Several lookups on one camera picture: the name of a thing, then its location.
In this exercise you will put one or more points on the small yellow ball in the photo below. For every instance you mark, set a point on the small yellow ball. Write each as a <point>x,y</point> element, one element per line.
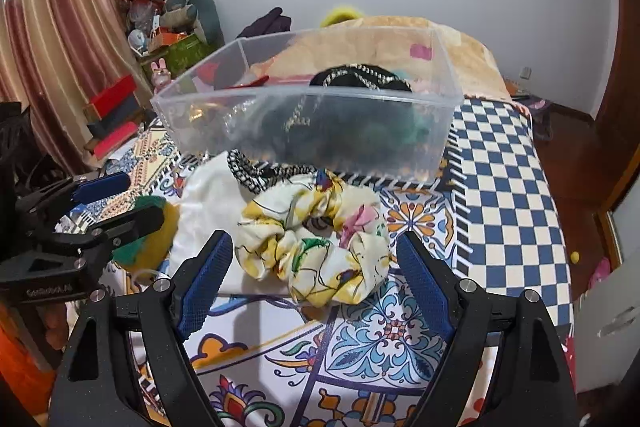
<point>575,257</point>

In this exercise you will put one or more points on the white cloth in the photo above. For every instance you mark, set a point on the white cloth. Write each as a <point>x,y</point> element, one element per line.
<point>210,197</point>

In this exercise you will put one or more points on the orange cloth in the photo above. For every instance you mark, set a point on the orange cloth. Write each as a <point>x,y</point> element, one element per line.
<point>20,367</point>

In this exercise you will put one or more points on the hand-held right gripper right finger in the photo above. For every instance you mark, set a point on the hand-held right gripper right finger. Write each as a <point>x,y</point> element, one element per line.
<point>425,289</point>

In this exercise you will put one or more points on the yellow plush toy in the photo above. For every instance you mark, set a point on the yellow plush toy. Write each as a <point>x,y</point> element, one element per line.
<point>340,14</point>

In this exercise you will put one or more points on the pink bunny figure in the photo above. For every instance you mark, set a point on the pink bunny figure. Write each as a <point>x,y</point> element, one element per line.
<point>161,74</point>

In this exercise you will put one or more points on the white cabinet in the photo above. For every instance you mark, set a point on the white cabinet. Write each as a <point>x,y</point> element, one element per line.
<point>610,297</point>

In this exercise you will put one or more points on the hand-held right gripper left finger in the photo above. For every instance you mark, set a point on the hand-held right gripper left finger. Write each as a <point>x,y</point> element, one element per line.
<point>209,283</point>

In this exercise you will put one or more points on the stack of red boxes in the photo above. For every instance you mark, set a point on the stack of red boxes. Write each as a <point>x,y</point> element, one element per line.
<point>112,117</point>

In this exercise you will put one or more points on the clear plastic container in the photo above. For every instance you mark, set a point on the clear plastic container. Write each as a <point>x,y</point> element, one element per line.
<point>350,142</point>

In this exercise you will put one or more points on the green soft item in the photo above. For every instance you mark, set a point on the green soft item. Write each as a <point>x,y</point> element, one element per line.
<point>416,132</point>

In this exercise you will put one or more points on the orange printed blanket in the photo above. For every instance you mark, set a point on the orange printed blanket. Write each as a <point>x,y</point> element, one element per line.
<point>472,57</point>

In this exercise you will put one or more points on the blue white checkered bedsheet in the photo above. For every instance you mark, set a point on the blue white checkered bedsheet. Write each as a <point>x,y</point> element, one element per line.
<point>500,207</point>

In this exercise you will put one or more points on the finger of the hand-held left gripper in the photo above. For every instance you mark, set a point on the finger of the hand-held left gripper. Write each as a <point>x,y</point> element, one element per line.
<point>140,221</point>
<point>102,187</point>

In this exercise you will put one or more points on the floral yellow scrunchie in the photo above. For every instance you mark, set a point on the floral yellow scrunchie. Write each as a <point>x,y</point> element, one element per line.
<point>280,252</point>

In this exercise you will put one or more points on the red hair clip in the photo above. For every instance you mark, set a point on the red hair clip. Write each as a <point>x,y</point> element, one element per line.
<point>255,82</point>

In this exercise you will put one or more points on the dark purple garment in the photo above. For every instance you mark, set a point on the dark purple garment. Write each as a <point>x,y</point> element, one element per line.
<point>267,24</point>

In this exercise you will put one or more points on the wall socket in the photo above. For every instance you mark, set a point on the wall socket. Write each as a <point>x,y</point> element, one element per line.
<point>525,73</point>

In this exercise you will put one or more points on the striped pink curtain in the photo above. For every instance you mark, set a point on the striped pink curtain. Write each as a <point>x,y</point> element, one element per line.
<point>55,32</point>

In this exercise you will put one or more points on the colourful patterned mat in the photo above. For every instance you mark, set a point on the colourful patterned mat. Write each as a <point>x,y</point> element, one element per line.
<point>390,332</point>

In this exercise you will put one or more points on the green cardboard box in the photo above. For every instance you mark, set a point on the green cardboard box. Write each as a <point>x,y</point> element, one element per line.
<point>187,52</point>

